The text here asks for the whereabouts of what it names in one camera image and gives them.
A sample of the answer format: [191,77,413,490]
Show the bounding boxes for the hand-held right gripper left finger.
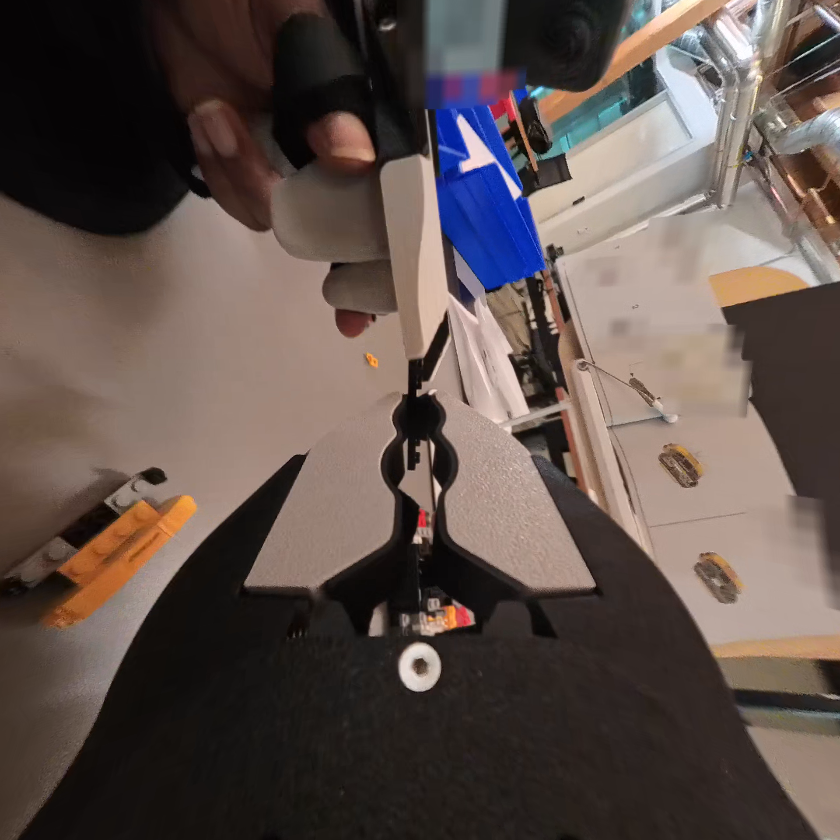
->
[243,392,404,598]

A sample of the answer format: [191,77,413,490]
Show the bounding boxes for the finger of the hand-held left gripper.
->
[419,310,454,383]
[379,155,450,362]

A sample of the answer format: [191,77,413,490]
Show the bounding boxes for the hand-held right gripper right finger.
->
[435,391,598,599]

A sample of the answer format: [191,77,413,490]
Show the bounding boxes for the long black brick plate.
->
[404,357,439,471]

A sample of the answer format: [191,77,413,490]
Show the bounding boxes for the orange grey black brick assembly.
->
[0,466,198,631]

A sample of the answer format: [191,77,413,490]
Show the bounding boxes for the person's left forearm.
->
[0,0,198,234]

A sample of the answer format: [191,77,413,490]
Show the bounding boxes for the grey desk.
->
[0,190,473,840]

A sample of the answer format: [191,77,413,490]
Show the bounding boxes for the person's left hand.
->
[154,0,379,340]

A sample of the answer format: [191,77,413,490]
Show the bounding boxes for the crumpled white paper bag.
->
[446,289,530,424]

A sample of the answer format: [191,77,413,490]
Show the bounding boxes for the blue plastic storage bin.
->
[433,105,546,293]

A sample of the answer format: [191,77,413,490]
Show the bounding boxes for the black toy car chassis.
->
[392,505,476,637]

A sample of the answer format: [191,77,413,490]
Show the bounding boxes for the white paper sheet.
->
[459,115,524,198]

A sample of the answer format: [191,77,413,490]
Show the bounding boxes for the building instruction booklet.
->
[561,223,828,647]

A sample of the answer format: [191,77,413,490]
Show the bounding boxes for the silver ventilation duct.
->
[676,0,840,211]

